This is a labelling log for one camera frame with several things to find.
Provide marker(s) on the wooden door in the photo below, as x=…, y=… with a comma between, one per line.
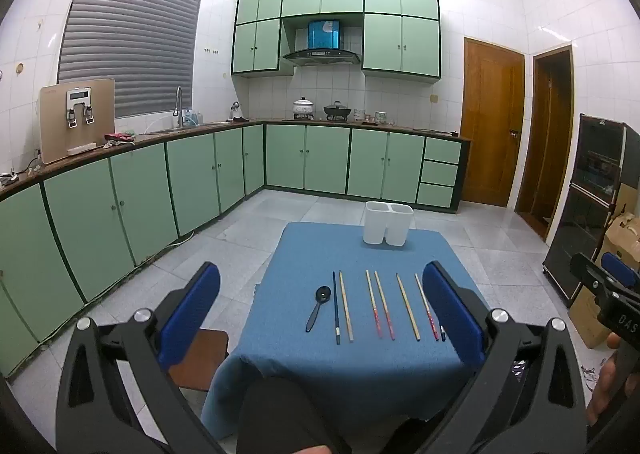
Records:
x=490, y=124

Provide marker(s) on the red cloth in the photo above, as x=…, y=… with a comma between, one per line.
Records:
x=119, y=137

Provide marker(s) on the green base kitchen cabinets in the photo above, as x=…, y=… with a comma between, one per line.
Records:
x=150, y=194

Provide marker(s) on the red patterned bamboo chopstick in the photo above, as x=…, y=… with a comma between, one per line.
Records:
x=426, y=306

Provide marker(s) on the metal kettle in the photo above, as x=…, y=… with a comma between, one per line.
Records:
x=235, y=110

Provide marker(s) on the plain bamboo chopstick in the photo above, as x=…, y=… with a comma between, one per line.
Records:
x=407, y=306
x=346, y=304

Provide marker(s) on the ceramic jar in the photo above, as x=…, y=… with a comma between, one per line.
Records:
x=381, y=118

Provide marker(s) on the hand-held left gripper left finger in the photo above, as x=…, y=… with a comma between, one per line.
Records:
x=192, y=314

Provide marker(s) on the white cooking pot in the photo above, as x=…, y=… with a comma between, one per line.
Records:
x=303, y=107

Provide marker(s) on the cardboard box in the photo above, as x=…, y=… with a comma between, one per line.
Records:
x=620, y=239

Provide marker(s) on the range hood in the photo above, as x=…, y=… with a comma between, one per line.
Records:
x=322, y=42

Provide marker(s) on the white utensil holder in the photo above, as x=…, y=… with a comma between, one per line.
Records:
x=387, y=224

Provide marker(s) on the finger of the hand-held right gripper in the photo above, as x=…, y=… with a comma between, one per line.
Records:
x=587, y=271
x=620, y=265

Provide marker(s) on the blue tablecloth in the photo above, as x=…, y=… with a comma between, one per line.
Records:
x=350, y=284

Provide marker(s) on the wooden door frame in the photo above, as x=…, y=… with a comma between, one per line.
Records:
x=525, y=144

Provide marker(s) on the metal kitchen faucet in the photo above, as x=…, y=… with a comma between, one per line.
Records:
x=178, y=104

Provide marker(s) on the person's right hand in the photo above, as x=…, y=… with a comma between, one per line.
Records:
x=602, y=384

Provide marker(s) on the brown wooden stool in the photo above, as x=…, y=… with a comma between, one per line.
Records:
x=200, y=359

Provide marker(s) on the red floral bamboo chopstick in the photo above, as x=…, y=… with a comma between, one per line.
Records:
x=372, y=304

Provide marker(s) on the black wok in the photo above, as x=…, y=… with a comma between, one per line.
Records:
x=336, y=110

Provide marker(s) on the black glass cabinet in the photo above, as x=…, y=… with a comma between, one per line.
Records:
x=590, y=214

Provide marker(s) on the beige water purifier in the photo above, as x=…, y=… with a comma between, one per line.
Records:
x=55, y=124

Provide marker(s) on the grey window blind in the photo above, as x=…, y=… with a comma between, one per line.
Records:
x=130, y=34

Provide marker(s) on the red striped bamboo chopstick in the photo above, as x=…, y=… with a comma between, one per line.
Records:
x=384, y=304

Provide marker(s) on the black plastic spoon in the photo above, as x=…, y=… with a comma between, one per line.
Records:
x=317, y=309

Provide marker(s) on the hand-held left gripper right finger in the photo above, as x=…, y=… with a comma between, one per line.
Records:
x=450, y=309

